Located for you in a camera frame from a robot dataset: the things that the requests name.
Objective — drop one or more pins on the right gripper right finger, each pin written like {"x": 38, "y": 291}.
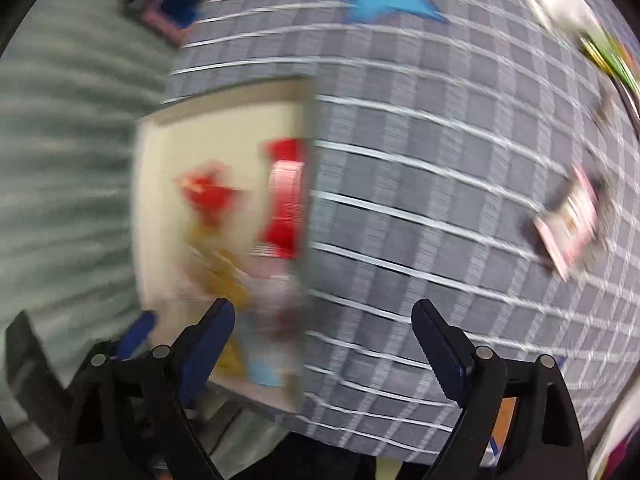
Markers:
{"x": 543, "y": 440}

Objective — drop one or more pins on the gold snack packet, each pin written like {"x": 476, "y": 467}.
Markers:
{"x": 211, "y": 264}

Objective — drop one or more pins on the light blue snack packet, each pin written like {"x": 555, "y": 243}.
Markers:
{"x": 266, "y": 361}

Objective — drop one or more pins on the cream cardboard box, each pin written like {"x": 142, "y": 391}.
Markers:
{"x": 230, "y": 125}

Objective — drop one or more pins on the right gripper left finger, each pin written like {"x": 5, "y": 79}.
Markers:
{"x": 129, "y": 414}

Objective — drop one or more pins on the grey checked tablecloth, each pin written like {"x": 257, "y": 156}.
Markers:
{"x": 439, "y": 143}

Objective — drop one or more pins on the small red snack packet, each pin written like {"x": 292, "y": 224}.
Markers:
{"x": 206, "y": 189}

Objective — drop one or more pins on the pink white snack packet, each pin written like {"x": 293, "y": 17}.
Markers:
{"x": 575, "y": 229}

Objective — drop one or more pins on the long red snack bar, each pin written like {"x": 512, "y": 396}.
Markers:
{"x": 286, "y": 186}

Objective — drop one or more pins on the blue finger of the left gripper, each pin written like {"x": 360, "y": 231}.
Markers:
{"x": 135, "y": 335}

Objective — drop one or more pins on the green snack bag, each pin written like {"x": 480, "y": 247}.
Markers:
{"x": 612, "y": 57}

